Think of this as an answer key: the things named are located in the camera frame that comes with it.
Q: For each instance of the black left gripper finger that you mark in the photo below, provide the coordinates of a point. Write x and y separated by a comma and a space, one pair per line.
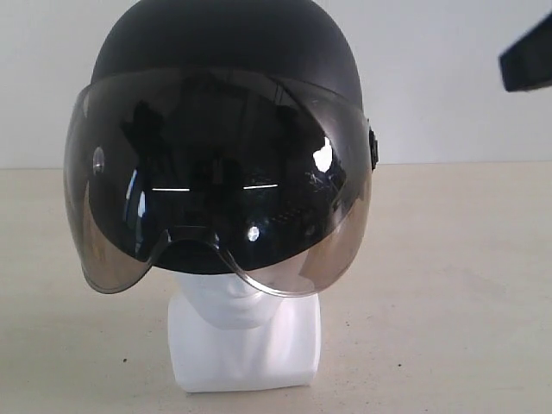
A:
526, 64

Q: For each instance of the black helmet with tinted visor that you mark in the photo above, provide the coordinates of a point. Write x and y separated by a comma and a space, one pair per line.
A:
220, 137

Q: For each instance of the white mannequin head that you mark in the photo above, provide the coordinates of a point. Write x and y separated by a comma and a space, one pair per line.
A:
226, 336

